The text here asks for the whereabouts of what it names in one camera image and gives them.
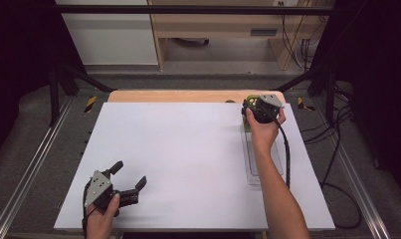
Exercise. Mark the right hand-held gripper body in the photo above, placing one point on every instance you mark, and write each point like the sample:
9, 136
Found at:
266, 111

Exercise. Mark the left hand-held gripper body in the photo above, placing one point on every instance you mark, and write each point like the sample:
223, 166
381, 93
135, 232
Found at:
98, 187

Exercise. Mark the black metal frame stand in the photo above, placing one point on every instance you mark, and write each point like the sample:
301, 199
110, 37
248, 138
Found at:
329, 93
54, 96

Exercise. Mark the black horizontal frame bar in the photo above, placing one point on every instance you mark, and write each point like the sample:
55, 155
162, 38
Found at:
188, 10

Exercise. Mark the clear plastic packaging tray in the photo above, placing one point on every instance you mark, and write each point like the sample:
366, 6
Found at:
251, 166

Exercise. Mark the wooden table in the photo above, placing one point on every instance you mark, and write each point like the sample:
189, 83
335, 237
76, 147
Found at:
188, 96

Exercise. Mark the person's right hand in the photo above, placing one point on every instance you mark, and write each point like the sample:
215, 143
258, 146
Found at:
264, 136

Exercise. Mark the white cabinet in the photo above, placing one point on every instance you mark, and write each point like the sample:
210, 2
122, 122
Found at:
111, 36

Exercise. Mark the aluminium floor rail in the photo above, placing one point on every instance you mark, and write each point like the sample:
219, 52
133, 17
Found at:
32, 166
357, 186

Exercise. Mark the light wooden desk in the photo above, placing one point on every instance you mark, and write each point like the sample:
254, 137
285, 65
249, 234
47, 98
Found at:
221, 25

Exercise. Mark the yellow black floor tape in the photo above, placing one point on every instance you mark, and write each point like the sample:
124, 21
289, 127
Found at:
90, 104
301, 103

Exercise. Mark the person's left hand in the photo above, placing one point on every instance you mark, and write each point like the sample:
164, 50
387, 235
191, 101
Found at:
100, 224

